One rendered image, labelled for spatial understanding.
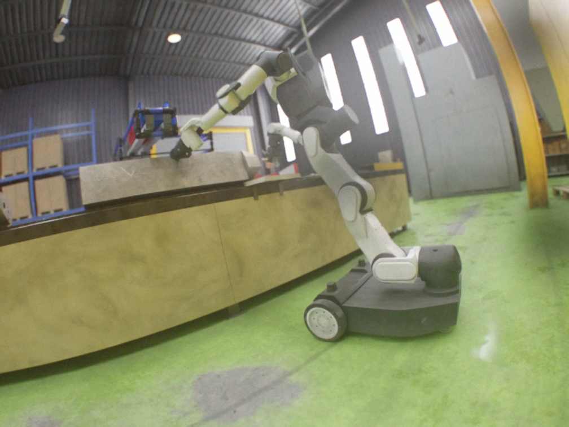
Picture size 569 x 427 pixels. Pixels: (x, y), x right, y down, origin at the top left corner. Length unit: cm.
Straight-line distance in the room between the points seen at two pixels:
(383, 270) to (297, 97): 89
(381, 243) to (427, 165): 569
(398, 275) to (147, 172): 131
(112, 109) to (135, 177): 1156
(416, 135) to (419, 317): 598
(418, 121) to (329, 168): 579
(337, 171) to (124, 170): 106
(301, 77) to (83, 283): 147
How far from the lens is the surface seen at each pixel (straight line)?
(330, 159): 121
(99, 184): 141
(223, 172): 158
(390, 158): 1085
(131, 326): 147
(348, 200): 114
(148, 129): 143
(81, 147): 1234
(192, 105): 1386
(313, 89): 131
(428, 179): 676
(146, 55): 1301
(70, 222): 139
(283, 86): 134
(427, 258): 113
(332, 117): 122
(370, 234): 118
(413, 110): 690
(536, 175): 412
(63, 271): 141
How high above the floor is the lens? 67
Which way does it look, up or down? 4 degrees down
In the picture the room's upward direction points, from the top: 10 degrees counter-clockwise
